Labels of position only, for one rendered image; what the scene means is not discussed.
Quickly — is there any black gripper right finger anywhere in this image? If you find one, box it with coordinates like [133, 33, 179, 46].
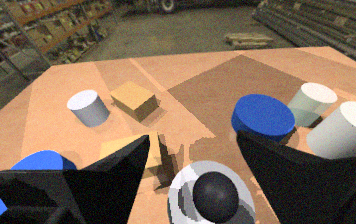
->
[236, 130, 356, 224]

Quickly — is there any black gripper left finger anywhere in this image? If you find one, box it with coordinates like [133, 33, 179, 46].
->
[0, 135, 150, 224]

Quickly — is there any glass french press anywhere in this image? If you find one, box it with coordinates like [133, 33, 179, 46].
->
[167, 161, 256, 224]

